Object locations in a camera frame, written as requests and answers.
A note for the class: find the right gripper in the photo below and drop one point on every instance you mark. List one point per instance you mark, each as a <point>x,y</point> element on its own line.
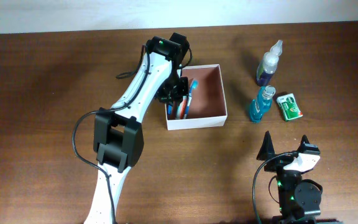
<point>267,149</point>

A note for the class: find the blue white toothbrush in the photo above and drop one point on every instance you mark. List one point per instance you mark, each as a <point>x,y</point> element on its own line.
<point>193,86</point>

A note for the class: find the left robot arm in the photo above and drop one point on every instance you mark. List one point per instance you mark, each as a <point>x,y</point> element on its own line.
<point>118,137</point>

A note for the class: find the blue disposable razor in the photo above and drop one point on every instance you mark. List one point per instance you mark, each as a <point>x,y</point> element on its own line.
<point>169,111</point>

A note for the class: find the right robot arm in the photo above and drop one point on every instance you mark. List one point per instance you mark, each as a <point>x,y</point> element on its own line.
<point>299,199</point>

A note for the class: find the blue mouthwash bottle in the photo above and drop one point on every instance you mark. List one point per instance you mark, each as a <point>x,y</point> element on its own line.
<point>262,103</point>

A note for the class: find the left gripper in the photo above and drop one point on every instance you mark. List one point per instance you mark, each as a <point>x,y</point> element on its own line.
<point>171,98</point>

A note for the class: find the green soap packet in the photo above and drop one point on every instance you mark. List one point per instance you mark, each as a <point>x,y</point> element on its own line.
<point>289,107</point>

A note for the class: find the white cardboard box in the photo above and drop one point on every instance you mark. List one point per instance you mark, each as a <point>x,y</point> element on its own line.
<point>208,106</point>

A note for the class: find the green toothpaste tube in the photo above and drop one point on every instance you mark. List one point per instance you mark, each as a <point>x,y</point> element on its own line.
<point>181,108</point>

